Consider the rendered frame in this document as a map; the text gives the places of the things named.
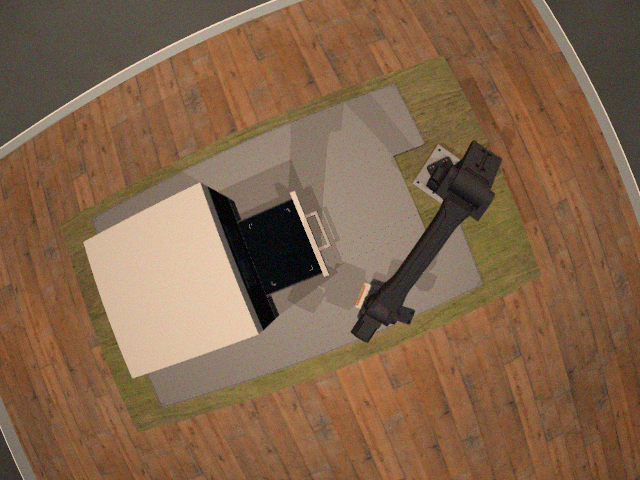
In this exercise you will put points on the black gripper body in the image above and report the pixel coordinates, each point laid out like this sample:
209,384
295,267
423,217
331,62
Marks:
373,290

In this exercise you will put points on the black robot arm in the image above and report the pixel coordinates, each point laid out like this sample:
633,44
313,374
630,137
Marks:
471,181

